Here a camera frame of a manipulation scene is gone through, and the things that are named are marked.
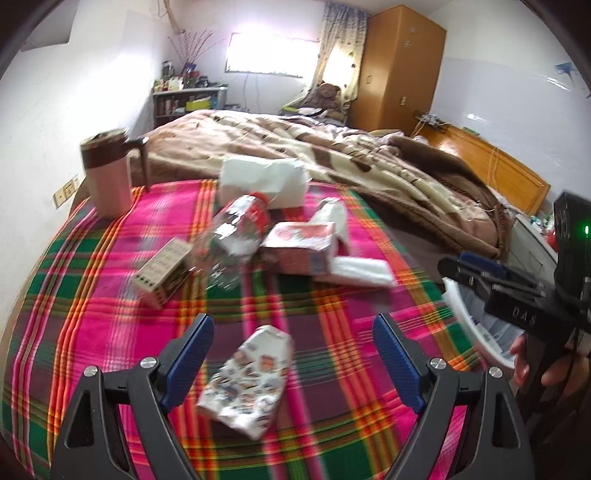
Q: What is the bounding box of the dry branches bouquet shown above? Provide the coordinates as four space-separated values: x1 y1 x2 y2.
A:
167 30 227 65

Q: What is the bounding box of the group of bottles on shelf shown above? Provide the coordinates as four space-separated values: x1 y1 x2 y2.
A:
154 60 222 90

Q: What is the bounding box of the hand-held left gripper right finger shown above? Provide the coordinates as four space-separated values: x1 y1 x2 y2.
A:
372 314 532 480

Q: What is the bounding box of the wooden headboard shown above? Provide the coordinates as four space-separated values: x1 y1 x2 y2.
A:
413 122 551 215

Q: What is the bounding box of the wall socket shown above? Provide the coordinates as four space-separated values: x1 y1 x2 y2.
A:
52 174 81 208

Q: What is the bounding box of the pink mug with brown lid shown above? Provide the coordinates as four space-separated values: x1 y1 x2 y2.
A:
79 129 149 219

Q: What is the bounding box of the blue flower wall sticker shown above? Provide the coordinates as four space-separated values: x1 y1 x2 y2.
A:
556 62 591 97

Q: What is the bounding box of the person's right hand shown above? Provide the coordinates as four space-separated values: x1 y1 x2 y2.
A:
509 333 591 398

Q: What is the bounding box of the plaid cloth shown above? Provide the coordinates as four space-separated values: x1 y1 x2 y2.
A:
0 179 485 480

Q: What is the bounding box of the brown patterned blanket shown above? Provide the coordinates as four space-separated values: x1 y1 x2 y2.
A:
129 109 513 259

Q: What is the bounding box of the clear plastic bottle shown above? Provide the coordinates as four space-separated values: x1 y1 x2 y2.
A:
196 194 271 291

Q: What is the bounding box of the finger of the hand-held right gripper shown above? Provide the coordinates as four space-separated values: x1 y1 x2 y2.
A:
437 257 504 305
458 251 555 289

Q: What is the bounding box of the patterned curtain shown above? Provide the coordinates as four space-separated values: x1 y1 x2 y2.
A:
310 2 370 104

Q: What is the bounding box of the grey shelf unit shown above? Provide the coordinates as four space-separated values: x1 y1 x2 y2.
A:
152 87 229 130

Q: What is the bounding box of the white tissue pack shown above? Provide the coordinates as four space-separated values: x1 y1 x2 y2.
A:
218 157 311 210

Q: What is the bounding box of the power strip on headboard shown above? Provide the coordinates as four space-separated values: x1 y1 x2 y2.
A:
412 111 448 127

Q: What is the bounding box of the brown teddy bear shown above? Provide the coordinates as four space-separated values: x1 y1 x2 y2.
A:
302 83 345 121

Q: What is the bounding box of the wooden wardrobe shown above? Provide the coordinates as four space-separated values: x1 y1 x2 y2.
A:
346 6 448 137

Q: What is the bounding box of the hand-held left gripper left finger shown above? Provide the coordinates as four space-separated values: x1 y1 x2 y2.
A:
50 314 214 480

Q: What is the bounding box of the grey nightstand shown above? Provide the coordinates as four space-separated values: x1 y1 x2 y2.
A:
508 212 561 282

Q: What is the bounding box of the window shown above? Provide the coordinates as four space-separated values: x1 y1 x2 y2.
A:
225 33 321 78

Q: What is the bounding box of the patterned paper cup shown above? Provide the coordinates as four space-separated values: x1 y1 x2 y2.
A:
196 324 295 440

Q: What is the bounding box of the small beige box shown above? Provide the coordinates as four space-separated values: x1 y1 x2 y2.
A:
130 239 195 310

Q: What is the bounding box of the white trash bin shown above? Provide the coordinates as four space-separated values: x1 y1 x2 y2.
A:
441 277 522 370

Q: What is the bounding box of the red and white carton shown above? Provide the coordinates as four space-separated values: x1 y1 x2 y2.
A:
259 222 338 275

